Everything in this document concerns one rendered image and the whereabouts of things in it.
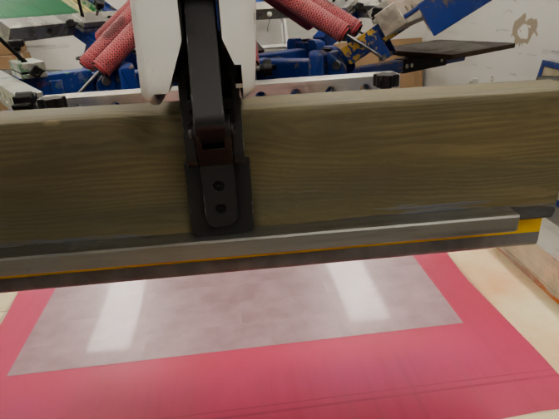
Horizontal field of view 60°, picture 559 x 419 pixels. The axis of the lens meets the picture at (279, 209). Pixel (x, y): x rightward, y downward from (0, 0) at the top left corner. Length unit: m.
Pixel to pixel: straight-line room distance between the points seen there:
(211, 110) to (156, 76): 0.03
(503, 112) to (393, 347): 0.19
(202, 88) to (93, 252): 0.11
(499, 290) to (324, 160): 0.25
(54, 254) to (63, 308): 0.20
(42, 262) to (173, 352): 0.15
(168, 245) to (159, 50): 0.10
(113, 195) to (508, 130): 0.21
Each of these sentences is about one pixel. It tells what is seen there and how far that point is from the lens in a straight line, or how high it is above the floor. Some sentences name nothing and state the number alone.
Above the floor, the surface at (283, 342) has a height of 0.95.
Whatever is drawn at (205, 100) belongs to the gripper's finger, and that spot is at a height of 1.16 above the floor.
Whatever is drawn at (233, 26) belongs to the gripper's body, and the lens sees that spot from 0.20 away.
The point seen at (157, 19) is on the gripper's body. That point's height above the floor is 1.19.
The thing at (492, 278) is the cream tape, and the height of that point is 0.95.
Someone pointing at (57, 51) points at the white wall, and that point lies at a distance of 5.08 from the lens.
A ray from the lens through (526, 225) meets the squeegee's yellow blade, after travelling 0.33.
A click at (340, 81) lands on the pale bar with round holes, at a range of 0.97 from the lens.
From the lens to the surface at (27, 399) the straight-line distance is 0.39.
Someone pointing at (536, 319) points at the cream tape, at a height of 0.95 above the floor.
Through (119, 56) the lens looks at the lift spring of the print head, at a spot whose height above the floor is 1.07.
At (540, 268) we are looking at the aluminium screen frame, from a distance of 0.47.
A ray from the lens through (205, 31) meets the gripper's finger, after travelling 0.20.
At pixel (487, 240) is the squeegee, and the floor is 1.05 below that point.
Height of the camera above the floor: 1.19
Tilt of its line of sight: 24 degrees down
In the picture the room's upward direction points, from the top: 3 degrees counter-clockwise
